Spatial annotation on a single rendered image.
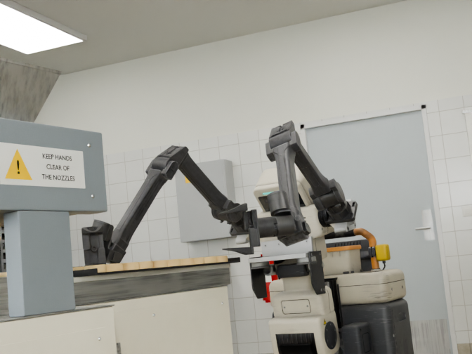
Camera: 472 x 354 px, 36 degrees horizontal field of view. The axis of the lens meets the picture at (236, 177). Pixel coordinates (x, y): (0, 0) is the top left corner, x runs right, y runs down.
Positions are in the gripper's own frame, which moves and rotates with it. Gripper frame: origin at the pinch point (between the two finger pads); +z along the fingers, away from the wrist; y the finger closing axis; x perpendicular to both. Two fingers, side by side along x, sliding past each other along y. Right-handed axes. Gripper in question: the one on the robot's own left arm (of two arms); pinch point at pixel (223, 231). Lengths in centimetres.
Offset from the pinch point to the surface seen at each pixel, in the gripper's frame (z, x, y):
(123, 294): 29.5, -18.8, 13.5
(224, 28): -105, 418, -195
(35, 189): 46, -64, -8
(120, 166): -9, 516, -91
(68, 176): 40, -58, -11
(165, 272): 17.8, -7.2, 9.5
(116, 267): 30.9, -23.5, 6.8
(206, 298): 6.1, 3.0, 17.9
